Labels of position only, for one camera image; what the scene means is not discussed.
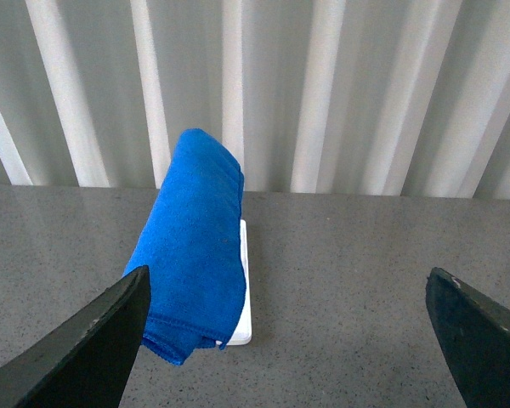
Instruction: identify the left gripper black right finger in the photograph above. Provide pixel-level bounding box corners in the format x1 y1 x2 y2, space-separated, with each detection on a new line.
425 268 510 407

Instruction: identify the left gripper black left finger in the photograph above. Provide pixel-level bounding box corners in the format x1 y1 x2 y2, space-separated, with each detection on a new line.
0 266 150 407

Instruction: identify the blue microfiber cloth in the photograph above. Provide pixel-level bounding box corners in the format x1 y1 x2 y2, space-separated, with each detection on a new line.
124 129 247 366

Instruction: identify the white towel rack with wooden rods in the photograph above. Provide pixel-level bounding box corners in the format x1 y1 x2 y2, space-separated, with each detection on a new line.
215 218 253 346

